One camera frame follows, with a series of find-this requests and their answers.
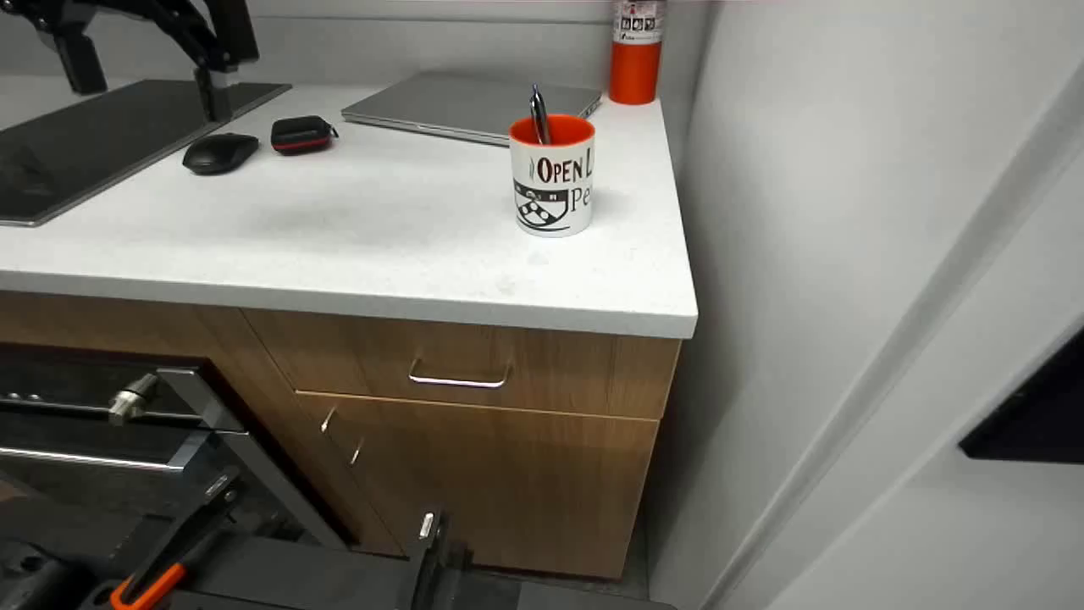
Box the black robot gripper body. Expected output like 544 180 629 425
0 0 264 73

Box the dark metallic pen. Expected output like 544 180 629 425
524 84 556 144

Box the white orange printed mug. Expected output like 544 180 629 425
503 110 599 237

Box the black computer mouse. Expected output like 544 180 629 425
178 128 264 180

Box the black desk mat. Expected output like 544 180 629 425
0 73 296 231

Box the black red small case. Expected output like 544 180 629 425
269 110 342 158

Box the grey closed laptop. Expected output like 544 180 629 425
340 66 606 151

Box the silver metal bolt knob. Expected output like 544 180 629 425
105 369 161 431

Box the orange white bottle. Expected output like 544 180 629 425
606 0 672 107

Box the wooden drawer front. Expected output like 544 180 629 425
240 308 684 425

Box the wooden cabinet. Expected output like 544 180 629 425
0 288 684 582

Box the black clamp with silver pin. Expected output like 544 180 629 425
403 509 475 610

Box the black metal frame stand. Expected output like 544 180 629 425
0 342 349 610

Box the silver drawer handle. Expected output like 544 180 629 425
406 354 510 394

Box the orange handled clamp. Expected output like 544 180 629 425
105 476 243 610

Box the black wall panel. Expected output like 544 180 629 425
955 324 1084 467

